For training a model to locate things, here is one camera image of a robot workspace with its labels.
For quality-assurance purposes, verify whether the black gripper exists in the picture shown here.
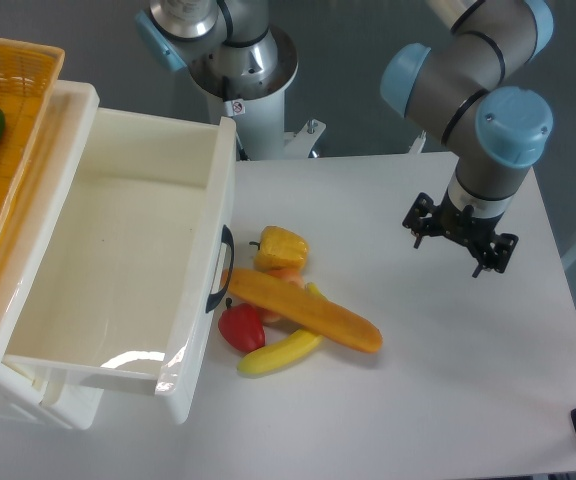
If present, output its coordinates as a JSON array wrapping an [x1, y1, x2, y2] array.
[[402, 186, 519, 278]]

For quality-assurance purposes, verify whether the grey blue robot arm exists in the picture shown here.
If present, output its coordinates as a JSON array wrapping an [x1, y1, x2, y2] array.
[[135, 1, 554, 272]]

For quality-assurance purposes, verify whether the peach coloured fruit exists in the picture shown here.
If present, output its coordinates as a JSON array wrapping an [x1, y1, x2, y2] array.
[[257, 268, 305, 324]]

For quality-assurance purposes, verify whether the yellow bell pepper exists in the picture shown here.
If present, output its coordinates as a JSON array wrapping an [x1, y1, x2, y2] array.
[[250, 226, 310, 271]]

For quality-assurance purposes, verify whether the yellow banana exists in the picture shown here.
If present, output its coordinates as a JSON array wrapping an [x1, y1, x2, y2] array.
[[236, 282, 329, 376]]

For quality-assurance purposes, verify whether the red bell pepper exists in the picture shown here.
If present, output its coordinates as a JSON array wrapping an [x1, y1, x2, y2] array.
[[218, 298, 266, 353]]

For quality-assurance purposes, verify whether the white plastic drawer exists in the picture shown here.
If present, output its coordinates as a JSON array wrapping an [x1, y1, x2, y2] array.
[[2, 107, 238, 426]]

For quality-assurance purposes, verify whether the orange woven basket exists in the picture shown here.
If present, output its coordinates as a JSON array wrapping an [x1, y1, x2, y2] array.
[[0, 38, 65, 248]]

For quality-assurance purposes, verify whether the white drawer cabinet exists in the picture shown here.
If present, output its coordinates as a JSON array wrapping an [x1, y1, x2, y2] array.
[[0, 80, 101, 430]]

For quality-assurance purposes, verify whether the black drawer handle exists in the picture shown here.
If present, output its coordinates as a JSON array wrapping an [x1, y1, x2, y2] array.
[[205, 225, 235, 313]]

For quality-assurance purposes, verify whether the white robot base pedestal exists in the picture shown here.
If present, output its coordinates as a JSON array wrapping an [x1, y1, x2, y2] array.
[[189, 25, 326, 161]]

